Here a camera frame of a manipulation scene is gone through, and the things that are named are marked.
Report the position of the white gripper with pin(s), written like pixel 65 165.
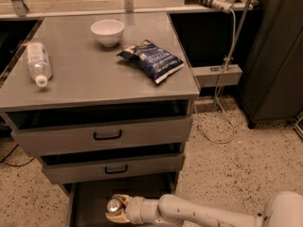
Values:
pixel 137 207

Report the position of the orange soda can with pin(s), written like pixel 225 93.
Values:
pixel 114 205

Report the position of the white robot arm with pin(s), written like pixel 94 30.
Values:
pixel 284 209

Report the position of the grey bottom drawer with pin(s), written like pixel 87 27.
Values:
pixel 88 201

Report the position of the grey drawer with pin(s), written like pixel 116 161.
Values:
pixel 88 201
pixel 92 128
pixel 113 163

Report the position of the grey middle drawer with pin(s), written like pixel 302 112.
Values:
pixel 113 163

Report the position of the grey drawer cabinet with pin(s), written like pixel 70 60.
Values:
pixel 84 74

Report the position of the grey top drawer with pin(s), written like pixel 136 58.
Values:
pixel 92 128

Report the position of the blue chip bag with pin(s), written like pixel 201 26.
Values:
pixel 157 62

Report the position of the clear plastic water bottle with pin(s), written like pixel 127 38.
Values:
pixel 38 64

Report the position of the white ceramic bowl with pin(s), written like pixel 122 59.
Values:
pixel 108 32

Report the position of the dark cabinet on right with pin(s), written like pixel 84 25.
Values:
pixel 271 85

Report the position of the white capped coiled device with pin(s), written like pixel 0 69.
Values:
pixel 208 0

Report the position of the metal shelf rail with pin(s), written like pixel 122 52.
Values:
pixel 94 8

